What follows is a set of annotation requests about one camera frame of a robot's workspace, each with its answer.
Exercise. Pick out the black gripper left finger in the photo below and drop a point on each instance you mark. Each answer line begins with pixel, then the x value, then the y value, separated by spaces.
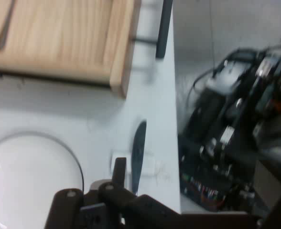
pixel 116 205

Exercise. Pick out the black table knife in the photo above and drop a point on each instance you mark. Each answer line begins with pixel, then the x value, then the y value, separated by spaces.
pixel 138 148

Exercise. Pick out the white ceramic knife rest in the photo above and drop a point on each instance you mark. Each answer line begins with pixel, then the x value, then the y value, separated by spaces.
pixel 152 167

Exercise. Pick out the white plate with black rim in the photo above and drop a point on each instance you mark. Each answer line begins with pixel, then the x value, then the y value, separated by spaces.
pixel 30 181

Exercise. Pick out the black electronics equipment with wiring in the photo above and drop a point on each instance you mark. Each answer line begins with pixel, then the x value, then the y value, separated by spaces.
pixel 238 124

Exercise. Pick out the light wooden tray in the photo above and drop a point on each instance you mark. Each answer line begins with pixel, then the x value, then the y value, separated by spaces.
pixel 59 38

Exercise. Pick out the black flat bar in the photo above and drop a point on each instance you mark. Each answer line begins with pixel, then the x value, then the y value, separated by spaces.
pixel 164 28

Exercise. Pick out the metal spoon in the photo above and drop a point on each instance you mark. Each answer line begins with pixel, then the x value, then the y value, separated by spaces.
pixel 5 26

